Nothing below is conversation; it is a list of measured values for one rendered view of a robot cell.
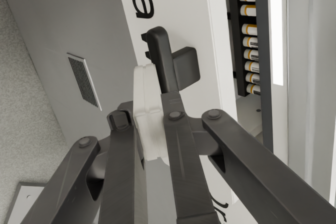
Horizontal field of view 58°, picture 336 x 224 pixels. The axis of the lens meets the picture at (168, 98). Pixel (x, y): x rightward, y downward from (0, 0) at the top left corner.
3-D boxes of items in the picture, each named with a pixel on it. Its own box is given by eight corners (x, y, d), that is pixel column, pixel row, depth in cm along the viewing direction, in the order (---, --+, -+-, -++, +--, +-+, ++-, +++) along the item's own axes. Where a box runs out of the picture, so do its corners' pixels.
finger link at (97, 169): (144, 172, 15) (83, 185, 15) (142, 119, 19) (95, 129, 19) (137, 147, 14) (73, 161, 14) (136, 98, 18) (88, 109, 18)
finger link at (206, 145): (167, 141, 14) (230, 127, 14) (159, 93, 18) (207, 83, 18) (172, 166, 15) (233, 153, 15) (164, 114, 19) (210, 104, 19)
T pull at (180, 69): (163, 121, 24) (174, 126, 23) (142, 29, 21) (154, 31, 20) (195, 101, 26) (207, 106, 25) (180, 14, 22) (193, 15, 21)
